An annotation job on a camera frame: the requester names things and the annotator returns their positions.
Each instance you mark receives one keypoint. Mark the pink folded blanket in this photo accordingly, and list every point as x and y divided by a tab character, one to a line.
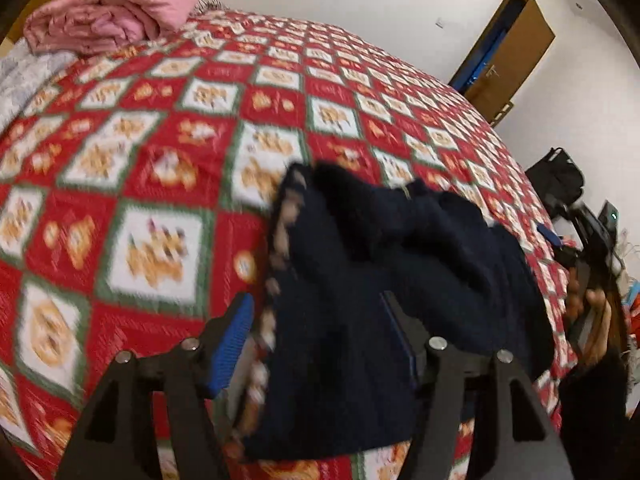
110	12

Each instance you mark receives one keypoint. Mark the person's right hand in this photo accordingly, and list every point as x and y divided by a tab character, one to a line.
597	325

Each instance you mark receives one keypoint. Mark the navy patterned knit sweater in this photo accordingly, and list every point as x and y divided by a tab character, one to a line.
380	270

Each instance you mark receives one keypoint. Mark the red checked printed bedspread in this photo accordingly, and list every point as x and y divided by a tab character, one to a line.
165	160

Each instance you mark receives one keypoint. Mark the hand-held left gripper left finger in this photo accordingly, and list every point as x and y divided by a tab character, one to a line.
231	347

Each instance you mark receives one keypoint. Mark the black bag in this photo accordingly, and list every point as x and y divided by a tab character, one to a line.
557	175

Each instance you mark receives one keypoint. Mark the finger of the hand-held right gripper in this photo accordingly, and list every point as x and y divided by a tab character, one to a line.
549	234

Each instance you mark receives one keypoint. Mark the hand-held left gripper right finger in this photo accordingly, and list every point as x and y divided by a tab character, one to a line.
402	332

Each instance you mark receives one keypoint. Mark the brown wooden door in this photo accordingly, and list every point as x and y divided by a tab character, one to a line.
520	45

